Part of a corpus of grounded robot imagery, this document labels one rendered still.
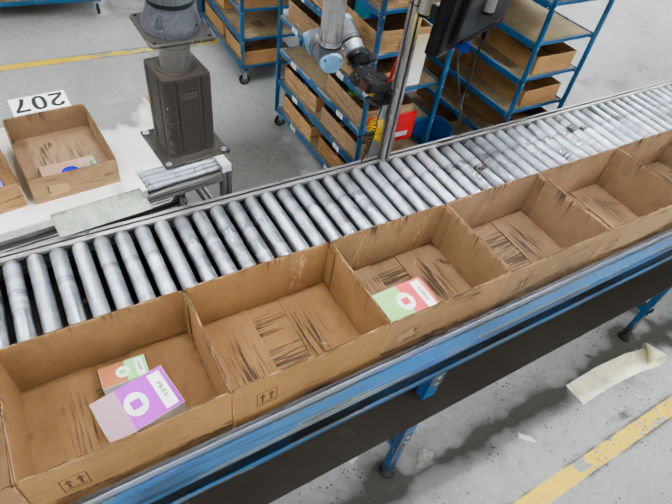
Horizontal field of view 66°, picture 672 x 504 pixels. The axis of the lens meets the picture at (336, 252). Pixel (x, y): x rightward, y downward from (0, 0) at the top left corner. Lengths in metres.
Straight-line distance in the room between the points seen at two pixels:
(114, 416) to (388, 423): 0.75
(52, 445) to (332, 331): 0.67
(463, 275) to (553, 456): 1.10
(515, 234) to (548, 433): 1.02
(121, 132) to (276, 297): 1.11
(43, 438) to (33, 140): 1.28
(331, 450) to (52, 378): 0.72
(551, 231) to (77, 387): 1.45
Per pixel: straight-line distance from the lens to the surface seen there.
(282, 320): 1.39
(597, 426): 2.64
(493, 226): 1.81
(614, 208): 2.13
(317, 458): 1.51
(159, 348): 1.36
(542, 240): 1.83
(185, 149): 2.09
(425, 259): 1.61
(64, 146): 2.22
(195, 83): 1.96
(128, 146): 2.19
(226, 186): 2.12
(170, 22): 1.85
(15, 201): 1.99
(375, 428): 1.57
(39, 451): 1.30
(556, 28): 3.29
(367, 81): 1.98
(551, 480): 2.42
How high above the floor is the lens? 2.02
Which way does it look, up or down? 46 degrees down
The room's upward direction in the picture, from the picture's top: 10 degrees clockwise
